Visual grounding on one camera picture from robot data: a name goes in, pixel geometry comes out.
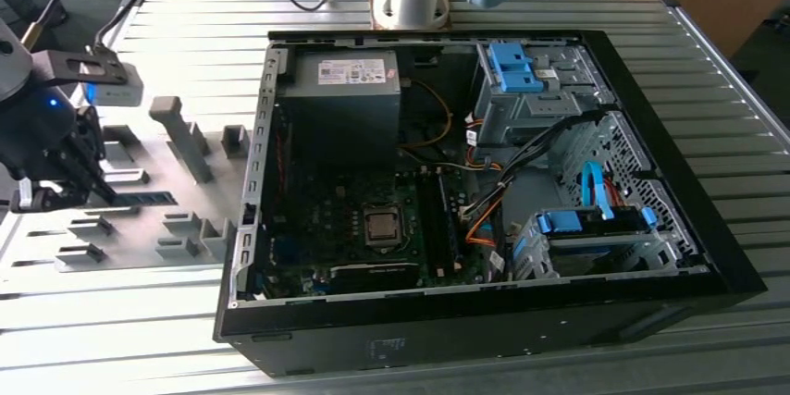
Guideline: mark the blue motherboard port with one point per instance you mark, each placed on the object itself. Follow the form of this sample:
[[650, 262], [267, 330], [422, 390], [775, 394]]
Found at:
[[283, 251]]

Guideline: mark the RAM stick with white label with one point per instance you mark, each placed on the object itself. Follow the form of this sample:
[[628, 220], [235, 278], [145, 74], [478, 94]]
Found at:
[[145, 198]]

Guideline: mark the grey parts rack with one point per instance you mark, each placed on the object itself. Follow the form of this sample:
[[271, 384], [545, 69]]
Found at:
[[186, 173]]

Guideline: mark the grey power supply unit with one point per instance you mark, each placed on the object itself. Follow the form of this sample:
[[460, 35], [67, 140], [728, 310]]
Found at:
[[340, 113]]

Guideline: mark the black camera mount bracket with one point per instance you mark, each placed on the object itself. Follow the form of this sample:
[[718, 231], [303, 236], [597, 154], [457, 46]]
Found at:
[[59, 66]]

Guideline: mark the RAM stick with black chips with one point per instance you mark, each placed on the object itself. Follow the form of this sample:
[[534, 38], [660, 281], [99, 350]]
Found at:
[[450, 228]]

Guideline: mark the white motherboard power connector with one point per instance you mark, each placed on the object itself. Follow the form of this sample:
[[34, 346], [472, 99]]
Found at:
[[468, 213]]

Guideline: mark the black PC case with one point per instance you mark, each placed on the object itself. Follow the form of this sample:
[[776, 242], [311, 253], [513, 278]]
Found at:
[[433, 330]]

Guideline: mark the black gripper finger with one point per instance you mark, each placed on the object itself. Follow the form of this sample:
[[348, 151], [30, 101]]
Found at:
[[90, 136], [55, 196]]

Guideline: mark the blue plastic drive bracket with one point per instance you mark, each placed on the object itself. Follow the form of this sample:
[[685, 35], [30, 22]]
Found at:
[[513, 66]]

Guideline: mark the blue disk carrier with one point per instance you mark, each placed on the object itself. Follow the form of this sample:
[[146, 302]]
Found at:
[[565, 221]]

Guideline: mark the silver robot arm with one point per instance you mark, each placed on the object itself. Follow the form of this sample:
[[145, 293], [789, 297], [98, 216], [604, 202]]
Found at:
[[410, 2]]

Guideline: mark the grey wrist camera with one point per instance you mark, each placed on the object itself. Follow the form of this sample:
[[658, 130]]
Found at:
[[121, 92]]

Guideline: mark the grey metal disk bay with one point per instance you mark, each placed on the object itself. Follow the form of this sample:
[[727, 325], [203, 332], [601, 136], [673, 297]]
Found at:
[[617, 256]]

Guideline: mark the white four-pin power socket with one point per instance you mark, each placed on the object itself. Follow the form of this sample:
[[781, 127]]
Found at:
[[341, 191]]

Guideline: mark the silver CPU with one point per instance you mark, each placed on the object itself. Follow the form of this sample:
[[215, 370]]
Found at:
[[384, 226]]

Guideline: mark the black hard disk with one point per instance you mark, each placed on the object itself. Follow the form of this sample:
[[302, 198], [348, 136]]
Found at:
[[617, 224]]

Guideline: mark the grey metal drive cage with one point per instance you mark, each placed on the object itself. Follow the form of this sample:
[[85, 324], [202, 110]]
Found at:
[[537, 113]]

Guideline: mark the green motherboard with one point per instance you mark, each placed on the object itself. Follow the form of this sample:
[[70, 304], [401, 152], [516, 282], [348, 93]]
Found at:
[[321, 214]]

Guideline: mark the black RAM slot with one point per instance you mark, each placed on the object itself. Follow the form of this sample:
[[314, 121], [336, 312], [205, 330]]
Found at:
[[434, 224], [426, 224]]

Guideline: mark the black graphics card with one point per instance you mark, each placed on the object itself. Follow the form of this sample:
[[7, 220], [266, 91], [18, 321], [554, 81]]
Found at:
[[370, 277]]

